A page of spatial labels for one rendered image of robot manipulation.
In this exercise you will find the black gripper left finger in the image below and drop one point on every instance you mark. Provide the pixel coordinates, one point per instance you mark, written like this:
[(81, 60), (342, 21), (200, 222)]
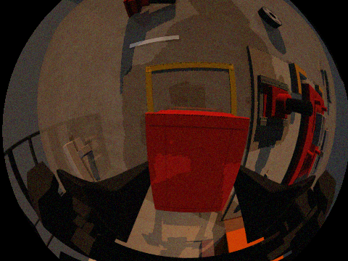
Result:
[(116, 201)]

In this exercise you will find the black toy car tyre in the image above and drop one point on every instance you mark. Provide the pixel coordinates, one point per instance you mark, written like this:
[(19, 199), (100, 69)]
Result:
[(269, 17)]

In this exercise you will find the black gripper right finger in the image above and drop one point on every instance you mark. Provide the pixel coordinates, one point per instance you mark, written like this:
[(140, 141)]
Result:
[(263, 201)]

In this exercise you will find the yellow rectangular border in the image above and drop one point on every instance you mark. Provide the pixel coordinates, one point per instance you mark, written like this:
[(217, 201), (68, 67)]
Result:
[(213, 65)]

